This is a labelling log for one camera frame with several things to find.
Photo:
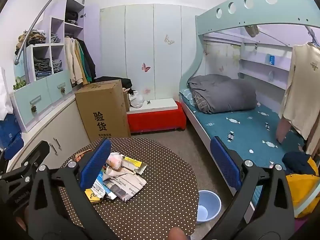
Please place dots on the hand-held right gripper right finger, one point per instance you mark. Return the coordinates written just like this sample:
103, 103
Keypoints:
225, 165

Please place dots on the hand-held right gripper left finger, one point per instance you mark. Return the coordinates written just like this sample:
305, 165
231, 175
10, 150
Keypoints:
96, 165

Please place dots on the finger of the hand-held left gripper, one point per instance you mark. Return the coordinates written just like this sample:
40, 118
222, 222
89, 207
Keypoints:
13, 150
41, 151

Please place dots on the white plastic bag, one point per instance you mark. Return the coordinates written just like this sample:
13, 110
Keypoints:
115, 161
137, 100

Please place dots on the blue white packet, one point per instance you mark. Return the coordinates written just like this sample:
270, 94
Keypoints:
105, 187

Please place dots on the yellow snack wrapper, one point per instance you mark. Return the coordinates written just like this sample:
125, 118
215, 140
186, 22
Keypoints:
93, 196

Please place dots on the newspaper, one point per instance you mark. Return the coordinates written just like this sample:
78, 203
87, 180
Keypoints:
125, 186

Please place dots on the yellow white carton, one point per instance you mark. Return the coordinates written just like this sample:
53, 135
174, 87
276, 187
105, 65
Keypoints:
133, 165

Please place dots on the blue plastic bucket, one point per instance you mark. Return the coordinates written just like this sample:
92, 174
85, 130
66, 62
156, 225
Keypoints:
208, 205

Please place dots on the person's right hand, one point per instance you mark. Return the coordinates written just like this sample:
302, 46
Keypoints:
177, 235

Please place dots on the blue bag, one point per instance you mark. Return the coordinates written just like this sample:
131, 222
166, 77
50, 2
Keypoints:
8, 130

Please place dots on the beige low cabinet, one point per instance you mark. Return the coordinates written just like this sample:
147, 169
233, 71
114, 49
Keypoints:
62, 125

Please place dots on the teal patterned bed sheet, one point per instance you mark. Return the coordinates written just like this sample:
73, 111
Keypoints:
250, 130

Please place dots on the large cardboard box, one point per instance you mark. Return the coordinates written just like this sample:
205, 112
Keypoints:
102, 115

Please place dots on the white cloth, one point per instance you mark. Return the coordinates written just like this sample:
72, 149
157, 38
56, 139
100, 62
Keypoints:
5, 95

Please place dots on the stepped storage cabinet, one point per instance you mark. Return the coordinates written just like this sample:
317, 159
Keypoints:
40, 95

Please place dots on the small green plant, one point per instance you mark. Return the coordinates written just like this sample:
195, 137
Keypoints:
19, 84

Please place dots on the pink garment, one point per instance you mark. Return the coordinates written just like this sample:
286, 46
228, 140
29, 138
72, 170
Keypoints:
283, 130

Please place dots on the grey duvet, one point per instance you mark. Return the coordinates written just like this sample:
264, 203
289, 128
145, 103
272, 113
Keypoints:
225, 95

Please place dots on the polka dot round table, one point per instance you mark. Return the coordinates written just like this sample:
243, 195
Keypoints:
155, 205

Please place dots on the navy cloth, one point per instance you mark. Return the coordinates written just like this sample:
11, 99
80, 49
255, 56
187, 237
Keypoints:
297, 162

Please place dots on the red storage bench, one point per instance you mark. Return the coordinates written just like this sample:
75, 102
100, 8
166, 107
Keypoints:
155, 121

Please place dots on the blue plaid pillow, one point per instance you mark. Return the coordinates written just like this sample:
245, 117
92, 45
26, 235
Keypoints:
187, 96

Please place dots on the dark folded clothes stack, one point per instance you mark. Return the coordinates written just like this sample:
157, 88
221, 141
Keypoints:
43, 67

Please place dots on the white board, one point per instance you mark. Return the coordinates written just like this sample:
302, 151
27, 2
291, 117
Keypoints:
155, 105

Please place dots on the yellow jacket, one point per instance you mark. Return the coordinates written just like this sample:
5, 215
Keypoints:
305, 192

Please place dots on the black cloth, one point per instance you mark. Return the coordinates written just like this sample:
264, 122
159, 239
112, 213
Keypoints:
117, 82

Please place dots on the grey folded clothes stack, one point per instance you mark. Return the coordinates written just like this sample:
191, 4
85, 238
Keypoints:
57, 66

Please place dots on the cream jacket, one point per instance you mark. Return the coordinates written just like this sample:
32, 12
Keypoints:
73, 62

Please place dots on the green garment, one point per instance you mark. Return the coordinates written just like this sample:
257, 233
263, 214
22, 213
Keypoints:
83, 65

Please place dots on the black coat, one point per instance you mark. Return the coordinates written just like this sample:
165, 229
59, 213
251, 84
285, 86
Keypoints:
90, 62

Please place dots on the beige long-sleeve shirt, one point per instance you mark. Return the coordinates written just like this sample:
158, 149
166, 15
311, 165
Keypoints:
302, 92

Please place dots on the pink butterfly sticker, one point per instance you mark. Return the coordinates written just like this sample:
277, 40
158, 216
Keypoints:
145, 67

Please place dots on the brown clothes pile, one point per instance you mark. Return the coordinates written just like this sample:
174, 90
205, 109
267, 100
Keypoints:
35, 40

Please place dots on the folded jeans pile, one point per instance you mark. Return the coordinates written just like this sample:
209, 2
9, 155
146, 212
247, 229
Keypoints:
55, 38

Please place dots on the small blue box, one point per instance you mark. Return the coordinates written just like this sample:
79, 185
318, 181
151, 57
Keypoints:
271, 59

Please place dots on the white wardrobe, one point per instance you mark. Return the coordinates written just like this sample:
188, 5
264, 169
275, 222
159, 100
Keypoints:
140, 42

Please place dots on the grey metal handrail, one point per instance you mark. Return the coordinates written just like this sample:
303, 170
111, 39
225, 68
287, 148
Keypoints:
37, 20

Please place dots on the white butterfly sticker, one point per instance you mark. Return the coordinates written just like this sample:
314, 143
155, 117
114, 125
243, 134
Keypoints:
169, 40

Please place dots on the beige hanging cloth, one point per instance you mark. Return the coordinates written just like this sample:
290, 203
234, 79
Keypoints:
252, 30

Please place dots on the black folded clothes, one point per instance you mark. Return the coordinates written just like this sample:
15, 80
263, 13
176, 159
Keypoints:
72, 17

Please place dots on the blue clothes hanger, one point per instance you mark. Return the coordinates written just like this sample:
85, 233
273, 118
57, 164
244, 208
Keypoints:
313, 38

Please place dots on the teal white bunk bed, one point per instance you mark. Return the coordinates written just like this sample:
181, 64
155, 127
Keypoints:
275, 12

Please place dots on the lilac wall shelf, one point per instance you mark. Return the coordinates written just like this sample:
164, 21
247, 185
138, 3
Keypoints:
265, 66

